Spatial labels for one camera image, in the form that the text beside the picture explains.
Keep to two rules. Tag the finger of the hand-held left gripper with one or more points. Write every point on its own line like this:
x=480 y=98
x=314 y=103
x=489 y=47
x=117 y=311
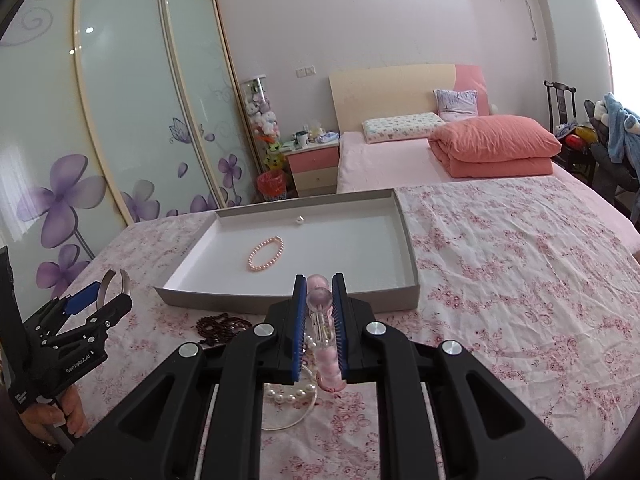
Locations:
x=112 y=310
x=82 y=298

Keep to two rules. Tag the blue plush robe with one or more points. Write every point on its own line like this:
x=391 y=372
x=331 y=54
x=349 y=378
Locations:
x=617 y=125

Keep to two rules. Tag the plush toy display tube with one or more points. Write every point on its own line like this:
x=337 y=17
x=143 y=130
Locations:
x=262 y=115

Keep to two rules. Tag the pink floral bedsheet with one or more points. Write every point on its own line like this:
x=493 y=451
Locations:
x=500 y=285

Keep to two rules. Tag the black office chair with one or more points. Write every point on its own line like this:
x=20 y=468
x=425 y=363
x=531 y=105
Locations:
x=607 y=167

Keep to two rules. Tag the white patterned pillow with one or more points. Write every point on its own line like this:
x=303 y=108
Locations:
x=400 y=127

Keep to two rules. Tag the silver bangle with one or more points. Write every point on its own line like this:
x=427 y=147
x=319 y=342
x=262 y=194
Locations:
x=126 y=287

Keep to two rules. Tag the white wall socket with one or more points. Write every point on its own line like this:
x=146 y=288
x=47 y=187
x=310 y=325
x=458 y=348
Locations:
x=306 y=71

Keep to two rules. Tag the pink bed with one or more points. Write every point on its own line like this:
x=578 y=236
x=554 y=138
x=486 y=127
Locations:
x=380 y=165

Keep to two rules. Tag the grey cardboard tray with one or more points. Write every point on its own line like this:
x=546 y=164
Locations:
x=325 y=240

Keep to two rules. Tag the person's left hand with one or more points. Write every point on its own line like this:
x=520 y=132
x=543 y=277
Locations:
x=62 y=415

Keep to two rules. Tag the folded coral quilt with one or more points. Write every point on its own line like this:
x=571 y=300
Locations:
x=495 y=142

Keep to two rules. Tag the beige and pink headboard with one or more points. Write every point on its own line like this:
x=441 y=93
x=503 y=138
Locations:
x=380 y=90

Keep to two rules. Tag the purple printed pillow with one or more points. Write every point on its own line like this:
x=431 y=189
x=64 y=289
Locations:
x=455 y=102

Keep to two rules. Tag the red waste bin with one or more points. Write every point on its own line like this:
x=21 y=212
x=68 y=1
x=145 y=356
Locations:
x=271 y=185

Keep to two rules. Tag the colourful toys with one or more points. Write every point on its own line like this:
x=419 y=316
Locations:
x=580 y=136

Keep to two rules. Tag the floral glass sliding wardrobe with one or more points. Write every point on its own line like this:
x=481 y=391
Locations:
x=125 y=85

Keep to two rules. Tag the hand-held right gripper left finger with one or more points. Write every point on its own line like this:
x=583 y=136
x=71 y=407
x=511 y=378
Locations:
x=299 y=332

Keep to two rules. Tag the dark wooden chair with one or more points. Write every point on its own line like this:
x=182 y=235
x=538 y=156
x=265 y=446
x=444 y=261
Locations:
x=557 y=105

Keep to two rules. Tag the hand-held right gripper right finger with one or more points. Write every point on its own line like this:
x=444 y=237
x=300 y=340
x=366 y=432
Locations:
x=339 y=332

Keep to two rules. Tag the white cup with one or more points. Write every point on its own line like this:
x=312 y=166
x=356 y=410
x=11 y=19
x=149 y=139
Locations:
x=301 y=138

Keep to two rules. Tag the pink and beige nightstand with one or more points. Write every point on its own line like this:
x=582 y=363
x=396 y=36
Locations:
x=312 y=162

